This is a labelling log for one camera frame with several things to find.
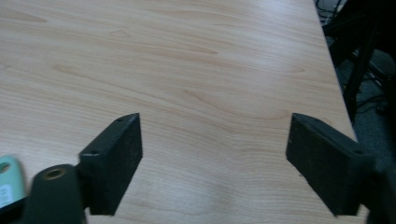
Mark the black metal stand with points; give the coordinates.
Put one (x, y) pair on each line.
(358, 62)

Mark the mint green plastic object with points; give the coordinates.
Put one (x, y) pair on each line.
(10, 183)

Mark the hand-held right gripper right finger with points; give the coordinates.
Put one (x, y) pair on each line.
(323, 165)

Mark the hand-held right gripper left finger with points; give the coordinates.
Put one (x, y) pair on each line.
(115, 161)

